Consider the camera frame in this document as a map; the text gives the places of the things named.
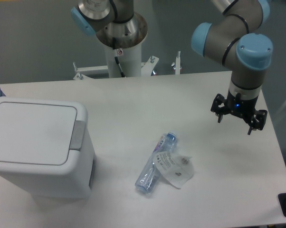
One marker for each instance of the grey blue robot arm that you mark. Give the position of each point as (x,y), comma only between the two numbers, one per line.
(233,43)

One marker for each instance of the white trash can lid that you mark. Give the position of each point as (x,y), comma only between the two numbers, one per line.
(35,134)

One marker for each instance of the white trash can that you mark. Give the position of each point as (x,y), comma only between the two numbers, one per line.
(72,179)

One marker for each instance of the clear plastic bag with screws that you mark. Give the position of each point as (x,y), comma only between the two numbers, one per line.
(175,168)

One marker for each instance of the clear plastic water bottle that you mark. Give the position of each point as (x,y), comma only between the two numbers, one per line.
(150,173)

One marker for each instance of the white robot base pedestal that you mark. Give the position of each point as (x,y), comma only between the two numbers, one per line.
(120,62)

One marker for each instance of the grey trash can push button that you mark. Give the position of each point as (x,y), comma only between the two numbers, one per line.
(77,135)

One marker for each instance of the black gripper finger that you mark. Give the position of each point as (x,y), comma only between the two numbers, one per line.
(219,106)
(257,120)

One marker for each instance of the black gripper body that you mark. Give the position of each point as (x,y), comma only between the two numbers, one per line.
(241,101)

